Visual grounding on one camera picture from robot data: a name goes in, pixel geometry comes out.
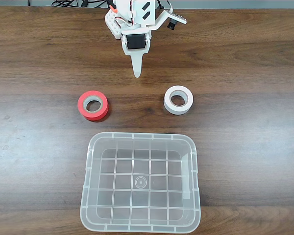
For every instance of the white tape roll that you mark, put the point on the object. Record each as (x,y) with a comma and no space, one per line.
(167,102)

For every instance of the clear plastic box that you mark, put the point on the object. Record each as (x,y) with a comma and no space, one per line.
(161,195)

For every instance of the orange clip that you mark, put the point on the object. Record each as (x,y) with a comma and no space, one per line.
(113,9)

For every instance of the red tape roll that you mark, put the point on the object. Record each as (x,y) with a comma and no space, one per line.
(82,107)

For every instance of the black camera on white bracket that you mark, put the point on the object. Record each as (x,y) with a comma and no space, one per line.
(172,23)

